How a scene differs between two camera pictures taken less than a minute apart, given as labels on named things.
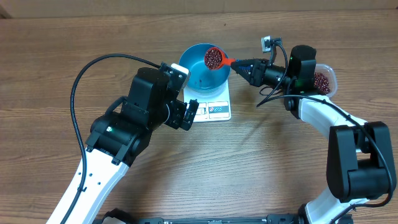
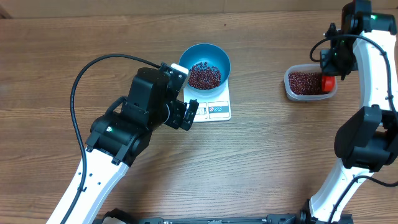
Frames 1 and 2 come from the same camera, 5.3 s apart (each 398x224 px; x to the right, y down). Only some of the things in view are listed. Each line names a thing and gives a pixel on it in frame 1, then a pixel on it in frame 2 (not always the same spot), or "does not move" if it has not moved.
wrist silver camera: x=267 y=42 to x=333 y=33
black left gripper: x=179 y=108 does not move
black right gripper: x=257 y=77 to x=326 y=60
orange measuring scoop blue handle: x=214 y=59 to x=328 y=83
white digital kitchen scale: x=216 y=108 does not move
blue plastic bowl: x=202 y=79 does not move
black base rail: x=124 y=216 does not move
